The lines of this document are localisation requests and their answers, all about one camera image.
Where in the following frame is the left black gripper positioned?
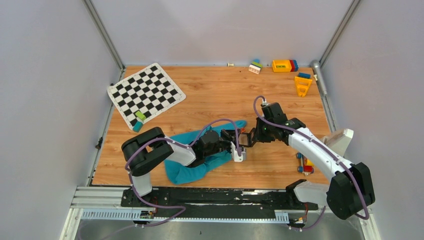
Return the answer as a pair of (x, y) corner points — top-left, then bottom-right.
(204, 129), (241, 158)

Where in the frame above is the black hinged display case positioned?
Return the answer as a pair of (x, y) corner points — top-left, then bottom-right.
(238, 132), (247, 148)

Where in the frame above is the teal t-shirt garment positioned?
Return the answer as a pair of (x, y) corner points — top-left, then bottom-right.
(163, 119), (248, 185)

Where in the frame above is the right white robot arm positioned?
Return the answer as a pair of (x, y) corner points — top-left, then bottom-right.
(252, 100), (376, 220)

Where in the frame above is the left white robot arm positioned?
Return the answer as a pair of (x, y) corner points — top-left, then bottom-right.
(121, 124), (246, 207)

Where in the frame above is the red blue toy car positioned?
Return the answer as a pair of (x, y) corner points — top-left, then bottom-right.
(296, 152), (315, 176)

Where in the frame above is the white green blue block stack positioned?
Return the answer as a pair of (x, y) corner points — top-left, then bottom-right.
(248, 58), (263, 75)

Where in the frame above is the yellow triangular toy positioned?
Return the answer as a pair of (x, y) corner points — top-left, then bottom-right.
(294, 76), (313, 97)

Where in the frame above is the yellow toy box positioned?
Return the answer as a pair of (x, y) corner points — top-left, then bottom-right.
(271, 59), (293, 73)

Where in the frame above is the blue flat block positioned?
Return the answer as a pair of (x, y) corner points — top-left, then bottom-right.
(297, 72), (311, 79)

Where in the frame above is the black white checkerboard mat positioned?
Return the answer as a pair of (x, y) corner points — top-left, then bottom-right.
(107, 62), (187, 130)

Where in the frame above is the red blue block pair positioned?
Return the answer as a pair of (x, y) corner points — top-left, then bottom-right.
(289, 59), (299, 72)

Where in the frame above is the teal block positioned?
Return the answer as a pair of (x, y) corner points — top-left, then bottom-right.
(132, 121), (144, 133)

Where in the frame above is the white tilted device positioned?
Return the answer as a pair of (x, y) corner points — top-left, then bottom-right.
(320, 128), (354, 157)

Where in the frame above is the lime green block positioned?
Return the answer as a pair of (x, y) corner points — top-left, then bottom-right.
(135, 111), (146, 122)

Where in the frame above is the grey metal cylinder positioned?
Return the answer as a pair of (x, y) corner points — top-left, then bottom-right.
(310, 60), (328, 96)

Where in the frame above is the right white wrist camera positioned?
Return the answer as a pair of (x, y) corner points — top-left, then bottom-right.
(260, 99), (269, 108)

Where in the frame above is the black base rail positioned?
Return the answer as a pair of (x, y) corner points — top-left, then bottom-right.
(120, 179), (319, 221)

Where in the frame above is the white slotted cable duct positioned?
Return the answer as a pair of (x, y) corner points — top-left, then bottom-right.
(80, 208), (290, 224)

